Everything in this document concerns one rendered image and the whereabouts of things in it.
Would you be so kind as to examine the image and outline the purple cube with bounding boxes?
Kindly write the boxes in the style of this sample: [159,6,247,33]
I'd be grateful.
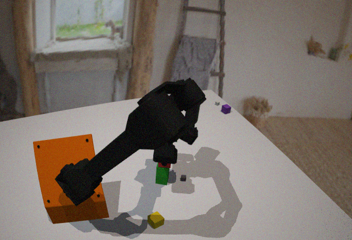
[221,104,231,114]

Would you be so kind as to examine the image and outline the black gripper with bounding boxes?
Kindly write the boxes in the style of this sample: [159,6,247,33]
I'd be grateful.
[153,143,178,166]

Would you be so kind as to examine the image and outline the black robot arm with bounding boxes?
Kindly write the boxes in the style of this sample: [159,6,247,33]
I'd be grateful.
[55,78,206,206]

